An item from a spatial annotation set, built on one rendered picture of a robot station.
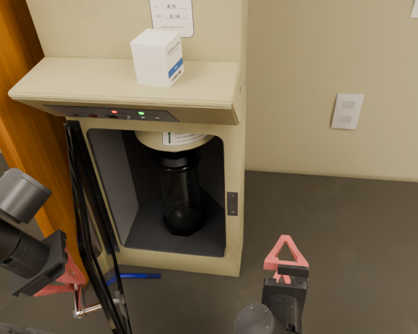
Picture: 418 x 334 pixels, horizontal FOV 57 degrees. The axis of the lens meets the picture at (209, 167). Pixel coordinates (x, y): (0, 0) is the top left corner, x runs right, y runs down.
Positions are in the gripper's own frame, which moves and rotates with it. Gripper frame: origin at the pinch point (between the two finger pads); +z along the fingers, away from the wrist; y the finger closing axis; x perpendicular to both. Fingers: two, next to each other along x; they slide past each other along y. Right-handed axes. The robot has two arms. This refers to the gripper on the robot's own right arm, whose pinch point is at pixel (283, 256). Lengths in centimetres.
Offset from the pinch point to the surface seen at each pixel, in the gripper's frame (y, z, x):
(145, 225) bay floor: -18.4, 19.1, 33.6
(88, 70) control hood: 31.1, 7.8, 31.1
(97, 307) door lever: 0.7, -13.5, 29.3
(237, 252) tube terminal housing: -16.3, 11.8, 9.4
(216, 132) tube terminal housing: 17.6, 12.1, 12.8
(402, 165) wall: -23, 55, -37
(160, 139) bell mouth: 13.7, 14.2, 24.0
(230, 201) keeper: 0.7, 11.8, 10.6
